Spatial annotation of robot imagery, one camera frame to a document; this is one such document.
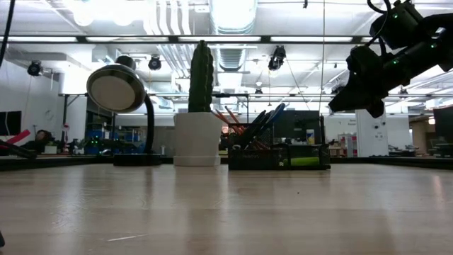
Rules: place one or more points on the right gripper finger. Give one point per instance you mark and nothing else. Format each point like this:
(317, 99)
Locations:
(348, 90)
(354, 102)

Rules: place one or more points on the green sticky note pad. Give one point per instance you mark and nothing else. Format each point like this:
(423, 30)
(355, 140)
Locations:
(304, 161)

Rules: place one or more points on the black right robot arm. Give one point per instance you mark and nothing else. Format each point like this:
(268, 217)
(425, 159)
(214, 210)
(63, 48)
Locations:
(431, 53)

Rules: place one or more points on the black mesh desk organizer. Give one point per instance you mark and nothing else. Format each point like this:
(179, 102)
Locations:
(255, 161)

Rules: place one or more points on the white yellow wipes canister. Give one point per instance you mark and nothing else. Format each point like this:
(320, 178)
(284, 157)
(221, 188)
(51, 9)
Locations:
(310, 137)

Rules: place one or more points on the black ceiling spotlight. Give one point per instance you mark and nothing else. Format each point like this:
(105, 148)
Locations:
(277, 58)
(34, 68)
(154, 63)

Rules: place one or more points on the green cactus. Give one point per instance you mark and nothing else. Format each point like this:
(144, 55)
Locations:
(200, 78)

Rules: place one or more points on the white plant pot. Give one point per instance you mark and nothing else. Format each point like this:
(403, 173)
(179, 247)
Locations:
(196, 141)

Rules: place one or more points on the black desk lamp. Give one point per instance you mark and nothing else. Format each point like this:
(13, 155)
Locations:
(113, 90)

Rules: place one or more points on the shelf with blue bins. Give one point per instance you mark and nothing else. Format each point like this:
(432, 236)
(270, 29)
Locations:
(93, 136)

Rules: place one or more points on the person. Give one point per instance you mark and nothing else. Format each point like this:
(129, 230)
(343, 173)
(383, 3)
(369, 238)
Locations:
(41, 136)

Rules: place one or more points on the red padded bar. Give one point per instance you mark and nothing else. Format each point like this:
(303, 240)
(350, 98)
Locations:
(19, 136)

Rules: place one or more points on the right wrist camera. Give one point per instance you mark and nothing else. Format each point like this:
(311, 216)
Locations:
(400, 28)

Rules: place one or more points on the black aluminium rig frame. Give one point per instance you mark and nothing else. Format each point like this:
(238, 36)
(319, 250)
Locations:
(389, 163)

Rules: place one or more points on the silver ceiling air duct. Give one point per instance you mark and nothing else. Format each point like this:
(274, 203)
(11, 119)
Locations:
(233, 17)

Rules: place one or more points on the black wall monitor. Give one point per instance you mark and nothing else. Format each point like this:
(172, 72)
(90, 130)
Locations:
(10, 123)

